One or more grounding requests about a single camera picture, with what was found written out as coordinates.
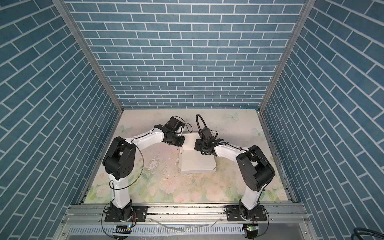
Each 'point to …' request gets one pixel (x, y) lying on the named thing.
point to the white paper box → (191, 160)
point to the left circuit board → (123, 229)
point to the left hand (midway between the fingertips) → (183, 142)
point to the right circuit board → (252, 230)
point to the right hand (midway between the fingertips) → (194, 144)
